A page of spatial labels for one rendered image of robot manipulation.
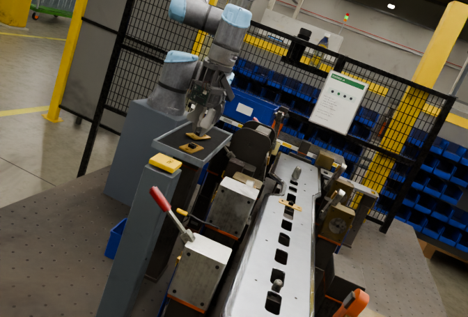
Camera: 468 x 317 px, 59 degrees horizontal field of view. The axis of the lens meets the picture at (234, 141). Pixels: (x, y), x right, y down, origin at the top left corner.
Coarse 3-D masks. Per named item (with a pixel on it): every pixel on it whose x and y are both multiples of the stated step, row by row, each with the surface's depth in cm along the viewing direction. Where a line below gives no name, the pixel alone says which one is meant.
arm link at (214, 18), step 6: (210, 12) 114; (216, 12) 114; (222, 12) 115; (210, 18) 114; (216, 18) 114; (210, 24) 115; (216, 24) 114; (204, 30) 117; (210, 30) 116; (216, 30) 115
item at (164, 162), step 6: (156, 156) 93; (162, 156) 95; (150, 162) 91; (156, 162) 91; (162, 162) 91; (168, 162) 92; (174, 162) 94; (180, 162) 95; (162, 168) 91; (168, 168) 90; (174, 168) 91
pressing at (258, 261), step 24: (288, 168) 183; (312, 168) 198; (288, 192) 153; (312, 192) 163; (264, 216) 125; (312, 216) 140; (264, 240) 110; (312, 240) 121; (240, 264) 94; (264, 264) 98; (288, 264) 103; (312, 264) 108; (240, 288) 86; (264, 288) 89; (288, 288) 92; (312, 288) 96; (240, 312) 79; (264, 312) 81; (288, 312) 84; (312, 312) 88
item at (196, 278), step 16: (208, 240) 87; (192, 256) 82; (208, 256) 81; (224, 256) 84; (176, 272) 83; (192, 272) 83; (208, 272) 82; (176, 288) 84; (192, 288) 83; (208, 288) 83; (176, 304) 86; (192, 304) 84; (208, 304) 84
